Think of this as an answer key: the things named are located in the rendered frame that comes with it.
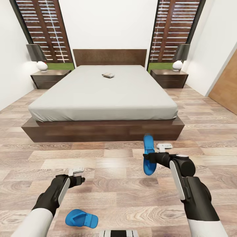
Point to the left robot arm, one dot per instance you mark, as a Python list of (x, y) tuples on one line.
[(38, 221)]

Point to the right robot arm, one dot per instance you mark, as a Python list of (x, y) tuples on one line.
[(202, 218)]

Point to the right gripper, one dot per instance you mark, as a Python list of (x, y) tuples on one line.
[(155, 157)]

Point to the sandal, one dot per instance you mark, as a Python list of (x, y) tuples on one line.
[(80, 218), (149, 168)]

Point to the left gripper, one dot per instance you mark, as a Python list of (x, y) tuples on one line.
[(77, 180)]

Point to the nightstand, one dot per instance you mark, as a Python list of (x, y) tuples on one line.
[(46, 80), (169, 79)]

